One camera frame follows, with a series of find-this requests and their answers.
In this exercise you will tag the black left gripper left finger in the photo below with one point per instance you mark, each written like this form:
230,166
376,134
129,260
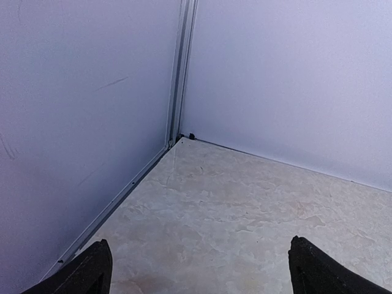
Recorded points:
89,272

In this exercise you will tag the aluminium left corner post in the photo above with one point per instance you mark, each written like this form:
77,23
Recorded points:
179,72

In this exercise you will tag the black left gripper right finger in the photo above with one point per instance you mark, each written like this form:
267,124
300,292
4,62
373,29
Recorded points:
313,271

